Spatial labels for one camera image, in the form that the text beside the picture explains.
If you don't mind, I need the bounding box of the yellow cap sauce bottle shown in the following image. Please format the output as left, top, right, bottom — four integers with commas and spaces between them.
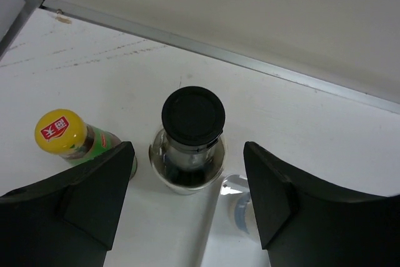
34, 109, 122, 166

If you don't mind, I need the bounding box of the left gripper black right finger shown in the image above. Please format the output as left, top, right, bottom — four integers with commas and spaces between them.
243, 142, 399, 266

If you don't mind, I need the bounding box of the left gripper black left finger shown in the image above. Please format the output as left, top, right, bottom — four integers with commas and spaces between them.
1, 141, 135, 266

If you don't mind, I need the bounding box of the white powder jar silver lid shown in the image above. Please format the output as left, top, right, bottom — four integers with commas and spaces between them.
220, 174, 260, 243

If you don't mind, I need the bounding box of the glass bottle black cap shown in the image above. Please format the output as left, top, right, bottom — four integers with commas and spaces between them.
149, 86, 226, 195

